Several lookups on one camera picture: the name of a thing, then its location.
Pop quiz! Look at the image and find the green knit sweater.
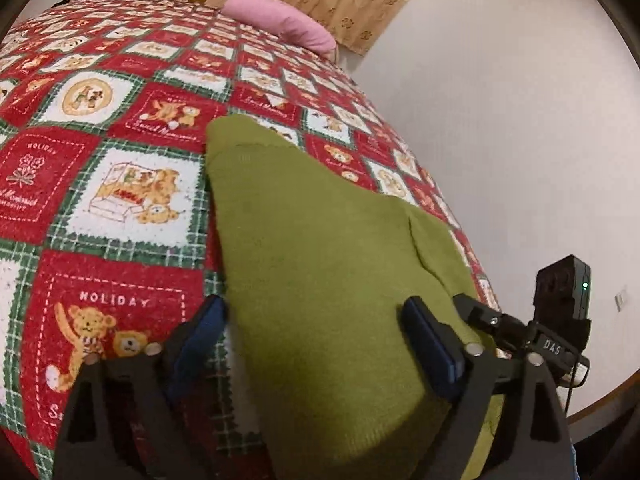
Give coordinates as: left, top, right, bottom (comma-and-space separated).
205, 114, 506, 480

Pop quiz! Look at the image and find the red checked printed bedspread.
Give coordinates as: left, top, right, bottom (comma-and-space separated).
0, 0, 501, 480

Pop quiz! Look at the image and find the black cable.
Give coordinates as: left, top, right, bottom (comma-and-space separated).
562, 355, 592, 418

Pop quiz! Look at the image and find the wooden baseboard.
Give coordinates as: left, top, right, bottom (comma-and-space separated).
570, 369, 640, 423

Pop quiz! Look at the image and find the beige patterned curtain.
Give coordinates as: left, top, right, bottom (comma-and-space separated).
265, 0, 446, 58

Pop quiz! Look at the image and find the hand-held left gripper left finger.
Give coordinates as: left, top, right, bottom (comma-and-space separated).
52, 295, 229, 480

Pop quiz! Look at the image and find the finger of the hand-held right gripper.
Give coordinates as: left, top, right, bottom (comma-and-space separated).
452, 293, 531, 357

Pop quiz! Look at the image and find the pink pillow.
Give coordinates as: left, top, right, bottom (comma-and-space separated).
220, 0, 338, 58

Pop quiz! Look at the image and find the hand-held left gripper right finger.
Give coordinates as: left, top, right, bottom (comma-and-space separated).
402, 296, 574, 480

